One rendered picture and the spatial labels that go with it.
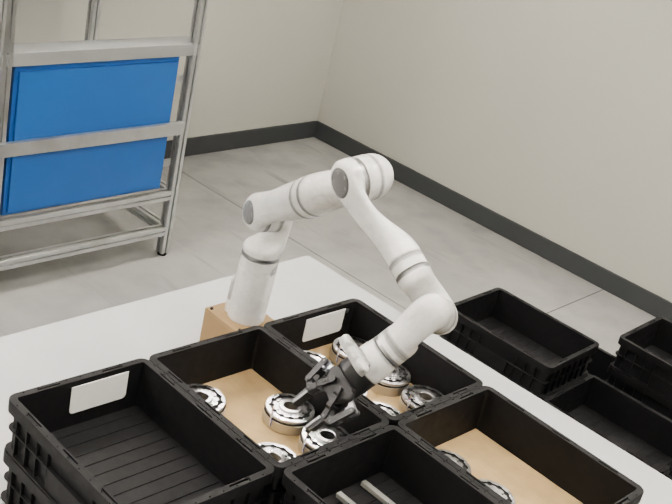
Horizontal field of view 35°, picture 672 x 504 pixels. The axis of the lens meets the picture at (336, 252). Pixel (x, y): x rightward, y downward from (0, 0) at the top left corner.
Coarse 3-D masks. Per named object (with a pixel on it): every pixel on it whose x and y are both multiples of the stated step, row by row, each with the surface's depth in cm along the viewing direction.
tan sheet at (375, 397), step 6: (318, 348) 244; (324, 348) 245; (330, 348) 245; (324, 354) 242; (330, 360) 240; (372, 396) 231; (378, 396) 231; (384, 396) 232; (384, 402) 229; (390, 402) 230; (396, 402) 231; (396, 408) 228
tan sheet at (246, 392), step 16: (208, 384) 221; (224, 384) 223; (240, 384) 224; (256, 384) 225; (240, 400) 219; (256, 400) 220; (240, 416) 214; (256, 416) 215; (256, 432) 210; (272, 432) 211
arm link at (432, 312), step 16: (416, 304) 194; (432, 304) 193; (448, 304) 194; (400, 320) 196; (416, 320) 194; (432, 320) 192; (448, 320) 194; (384, 336) 197; (400, 336) 195; (416, 336) 194; (384, 352) 196; (400, 352) 196
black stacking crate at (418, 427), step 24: (456, 408) 218; (480, 408) 226; (504, 408) 222; (432, 432) 215; (456, 432) 223; (504, 432) 223; (528, 432) 218; (528, 456) 219; (552, 456) 215; (576, 456) 211; (552, 480) 216; (576, 480) 212; (600, 480) 208
